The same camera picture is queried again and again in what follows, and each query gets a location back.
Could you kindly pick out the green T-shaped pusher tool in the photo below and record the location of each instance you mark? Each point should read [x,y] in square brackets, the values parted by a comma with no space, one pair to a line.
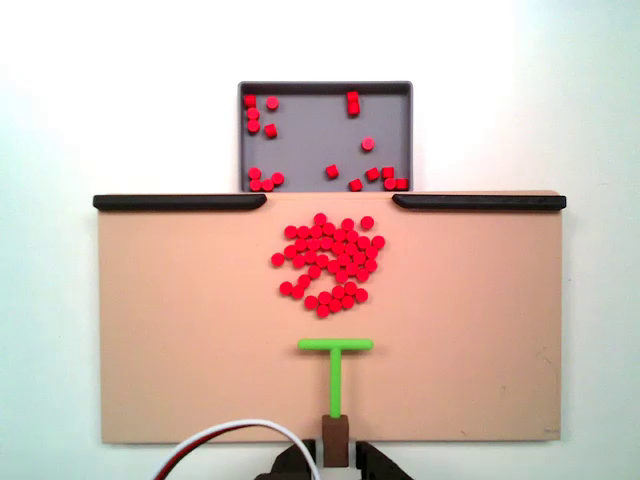
[335,380]

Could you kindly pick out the beige flat board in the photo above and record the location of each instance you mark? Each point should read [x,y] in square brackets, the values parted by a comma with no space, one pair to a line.
[175,325]

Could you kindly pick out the black foam rail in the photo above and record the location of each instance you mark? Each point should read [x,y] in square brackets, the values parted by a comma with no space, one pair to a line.
[175,202]
[480,202]

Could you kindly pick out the red cylindrical granule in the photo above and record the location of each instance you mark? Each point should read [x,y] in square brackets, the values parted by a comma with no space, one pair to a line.
[344,260]
[272,103]
[347,301]
[299,261]
[348,224]
[368,144]
[401,183]
[313,244]
[352,236]
[311,301]
[255,173]
[355,185]
[363,243]
[324,297]
[255,185]
[353,96]
[335,304]
[363,274]
[320,219]
[328,229]
[270,130]
[340,235]
[367,222]
[316,231]
[351,287]
[332,171]
[323,260]
[286,287]
[267,184]
[351,269]
[370,265]
[303,232]
[338,246]
[298,292]
[277,178]
[290,251]
[372,174]
[350,248]
[378,242]
[311,257]
[253,125]
[388,173]
[278,259]
[334,266]
[353,107]
[390,183]
[323,310]
[342,276]
[326,243]
[304,280]
[373,252]
[358,258]
[361,295]
[338,291]
[291,231]
[314,271]
[250,101]
[253,113]
[301,244]

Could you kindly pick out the grey tray container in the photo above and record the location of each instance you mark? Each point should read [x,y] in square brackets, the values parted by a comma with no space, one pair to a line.
[310,150]

